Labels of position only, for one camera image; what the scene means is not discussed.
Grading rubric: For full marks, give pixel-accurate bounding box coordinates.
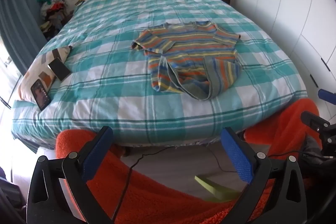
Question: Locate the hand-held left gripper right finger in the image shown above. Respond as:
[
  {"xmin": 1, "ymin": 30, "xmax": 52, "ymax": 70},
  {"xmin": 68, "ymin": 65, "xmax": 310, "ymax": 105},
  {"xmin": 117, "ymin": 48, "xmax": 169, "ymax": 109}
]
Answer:
[{"xmin": 220, "ymin": 127, "xmax": 307, "ymax": 224}]

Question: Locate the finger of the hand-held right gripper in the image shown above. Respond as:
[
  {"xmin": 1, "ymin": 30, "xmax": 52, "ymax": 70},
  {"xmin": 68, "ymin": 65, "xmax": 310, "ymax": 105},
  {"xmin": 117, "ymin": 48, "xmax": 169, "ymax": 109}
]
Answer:
[
  {"xmin": 318, "ymin": 89, "xmax": 336, "ymax": 105},
  {"xmin": 301, "ymin": 111, "xmax": 331, "ymax": 133}
]

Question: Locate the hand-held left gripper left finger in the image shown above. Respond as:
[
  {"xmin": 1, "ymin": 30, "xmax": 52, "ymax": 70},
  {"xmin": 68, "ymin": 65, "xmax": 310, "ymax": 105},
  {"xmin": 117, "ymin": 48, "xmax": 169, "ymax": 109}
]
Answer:
[{"xmin": 26, "ymin": 126, "xmax": 114, "ymax": 224}]

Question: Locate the striped knit sweater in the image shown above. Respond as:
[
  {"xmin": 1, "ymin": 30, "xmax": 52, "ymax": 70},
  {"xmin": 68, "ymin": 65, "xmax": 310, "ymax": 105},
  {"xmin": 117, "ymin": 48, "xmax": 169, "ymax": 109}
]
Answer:
[{"xmin": 131, "ymin": 21, "xmax": 242, "ymax": 101}]

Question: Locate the pile of colourful clothes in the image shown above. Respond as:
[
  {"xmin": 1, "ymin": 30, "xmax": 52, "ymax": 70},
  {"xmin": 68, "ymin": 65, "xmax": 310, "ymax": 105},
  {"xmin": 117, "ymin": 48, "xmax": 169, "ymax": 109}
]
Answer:
[{"xmin": 37, "ymin": 0, "xmax": 70, "ymax": 40}]

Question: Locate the light green plastic object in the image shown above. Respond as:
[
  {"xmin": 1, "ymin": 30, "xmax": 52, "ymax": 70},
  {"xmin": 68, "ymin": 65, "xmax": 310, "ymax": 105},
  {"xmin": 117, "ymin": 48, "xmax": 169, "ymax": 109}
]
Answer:
[{"xmin": 194, "ymin": 175, "xmax": 242, "ymax": 201}]

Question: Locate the black smartphone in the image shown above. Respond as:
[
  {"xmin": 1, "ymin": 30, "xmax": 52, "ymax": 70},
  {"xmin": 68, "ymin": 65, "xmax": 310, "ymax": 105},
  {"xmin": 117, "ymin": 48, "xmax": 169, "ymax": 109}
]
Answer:
[{"xmin": 31, "ymin": 79, "xmax": 52, "ymax": 111}]

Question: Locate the white wardrobe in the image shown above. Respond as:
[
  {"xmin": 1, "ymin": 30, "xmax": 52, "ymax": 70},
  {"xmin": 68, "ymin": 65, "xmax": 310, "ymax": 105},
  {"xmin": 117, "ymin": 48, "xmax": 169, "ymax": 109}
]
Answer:
[{"xmin": 231, "ymin": 0, "xmax": 336, "ymax": 101}]

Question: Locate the grey smartphone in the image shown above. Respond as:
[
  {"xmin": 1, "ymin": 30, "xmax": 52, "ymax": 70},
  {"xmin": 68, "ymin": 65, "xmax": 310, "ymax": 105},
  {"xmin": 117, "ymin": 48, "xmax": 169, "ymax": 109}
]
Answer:
[{"xmin": 48, "ymin": 58, "xmax": 71, "ymax": 82}]

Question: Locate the teal plaid bed blanket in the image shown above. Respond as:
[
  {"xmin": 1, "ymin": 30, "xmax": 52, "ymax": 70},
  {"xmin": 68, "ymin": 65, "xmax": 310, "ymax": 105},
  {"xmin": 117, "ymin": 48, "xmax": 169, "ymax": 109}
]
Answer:
[{"xmin": 12, "ymin": 0, "xmax": 308, "ymax": 154}]

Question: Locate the patterned cream pillow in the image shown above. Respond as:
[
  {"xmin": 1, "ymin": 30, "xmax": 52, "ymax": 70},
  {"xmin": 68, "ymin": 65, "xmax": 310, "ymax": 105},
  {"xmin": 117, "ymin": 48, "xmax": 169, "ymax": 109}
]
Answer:
[{"xmin": 18, "ymin": 46, "xmax": 72, "ymax": 104}]

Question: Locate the blue curtain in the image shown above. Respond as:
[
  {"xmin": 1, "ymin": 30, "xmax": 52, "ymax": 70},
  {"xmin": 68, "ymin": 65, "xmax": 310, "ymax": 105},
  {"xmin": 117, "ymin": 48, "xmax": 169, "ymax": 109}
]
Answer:
[{"xmin": 0, "ymin": 0, "xmax": 50, "ymax": 79}]

